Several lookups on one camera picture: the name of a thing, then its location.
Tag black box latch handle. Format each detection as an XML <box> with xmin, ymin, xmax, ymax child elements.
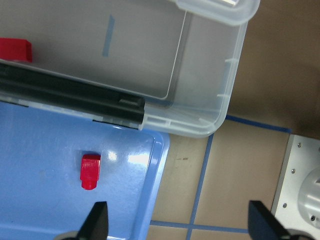
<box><xmin>0</xmin><ymin>63</ymin><xmax>145</xmax><ymax>129</ymax></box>

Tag clear plastic storage box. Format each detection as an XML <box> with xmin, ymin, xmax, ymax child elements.
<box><xmin>0</xmin><ymin>0</ymin><xmax>260</xmax><ymax>138</ymax></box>

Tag red block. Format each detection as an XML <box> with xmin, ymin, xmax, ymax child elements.
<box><xmin>0</xmin><ymin>38</ymin><xmax>33</xmax><ymax>63</ymax></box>
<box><xmin>80</xmin><ymin>154</ymin><xmax>101</xmax><ymax>191</ymax></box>

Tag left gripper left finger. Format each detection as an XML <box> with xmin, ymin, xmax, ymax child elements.
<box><xmin>75</xmin><ymin>201</ymin><xmax>109</xmax><ymax>240</ymax></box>

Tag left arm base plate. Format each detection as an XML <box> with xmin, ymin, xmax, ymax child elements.
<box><xmin>271</xmin><ymin>134</ymin><xmax>320</xmax><ymax>238</ymax></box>

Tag blue plastic tray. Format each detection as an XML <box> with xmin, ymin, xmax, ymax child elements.
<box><xmin>0</xmin><ymin>102</ymin><xmax>170</xmax><ymax>240</ymax></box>

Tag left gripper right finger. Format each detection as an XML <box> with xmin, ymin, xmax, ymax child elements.
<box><xmin>247</xmin><ymin>200</ymin><xmax>291</xmax><ymax>240</ymax></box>

